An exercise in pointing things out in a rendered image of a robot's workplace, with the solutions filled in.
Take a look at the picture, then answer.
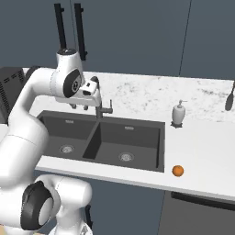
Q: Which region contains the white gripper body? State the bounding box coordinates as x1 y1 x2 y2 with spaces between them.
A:
55 87 103 108

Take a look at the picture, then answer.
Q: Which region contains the dark grey sink faucet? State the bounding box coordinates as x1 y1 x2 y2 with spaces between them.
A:
90 75 114 121

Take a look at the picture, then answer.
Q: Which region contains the dark grey double sink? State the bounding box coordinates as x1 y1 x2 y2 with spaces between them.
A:
36 109 166 173

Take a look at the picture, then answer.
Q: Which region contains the blue-grey cupboard door under sink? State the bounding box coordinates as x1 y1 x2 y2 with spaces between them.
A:
85 177 166 235

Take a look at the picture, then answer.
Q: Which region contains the orange tangerine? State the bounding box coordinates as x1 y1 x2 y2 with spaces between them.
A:
172 164 185 178

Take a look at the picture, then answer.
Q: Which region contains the dark grey ribbed appliance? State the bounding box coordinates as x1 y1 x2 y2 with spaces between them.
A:
0 66 26 124

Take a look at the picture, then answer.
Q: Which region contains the blue-grey tall cupboard door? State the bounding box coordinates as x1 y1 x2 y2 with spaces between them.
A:
0 0 73 70
179 0 235 81
70 0 193 78

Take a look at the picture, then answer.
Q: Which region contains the white soap dispenser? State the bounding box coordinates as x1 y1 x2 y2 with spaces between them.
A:
171 98 188 129

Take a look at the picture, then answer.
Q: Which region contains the black hanging utensil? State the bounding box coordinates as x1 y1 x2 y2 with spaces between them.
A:
224 82 235 112

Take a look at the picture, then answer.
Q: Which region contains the grey dishwasher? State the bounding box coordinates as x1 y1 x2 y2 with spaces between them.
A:
158 190 235 235

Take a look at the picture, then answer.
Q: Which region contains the black short cupboard handle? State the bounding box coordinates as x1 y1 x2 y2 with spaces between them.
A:
84 204 95 229

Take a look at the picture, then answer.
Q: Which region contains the black dishwasher handle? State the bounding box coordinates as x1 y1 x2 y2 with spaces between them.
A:
170 191 235 212

